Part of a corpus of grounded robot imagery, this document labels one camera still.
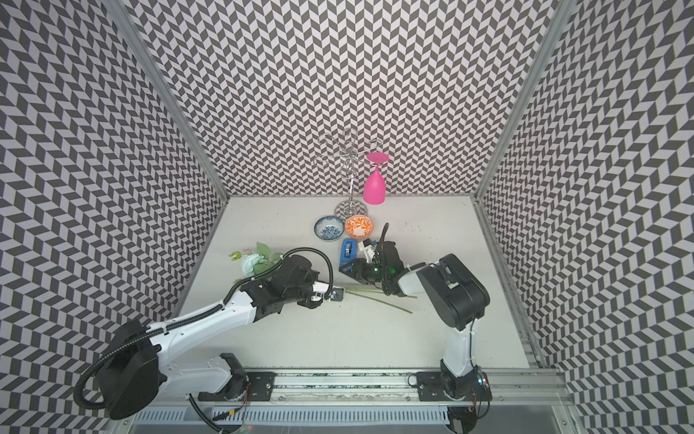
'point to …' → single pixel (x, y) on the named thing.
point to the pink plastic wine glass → (374, 190)
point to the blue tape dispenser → (349, 250)
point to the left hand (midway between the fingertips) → (324, 281)
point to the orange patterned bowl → (359, 226)
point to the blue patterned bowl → (329, 228)
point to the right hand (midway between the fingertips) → (342, 275)
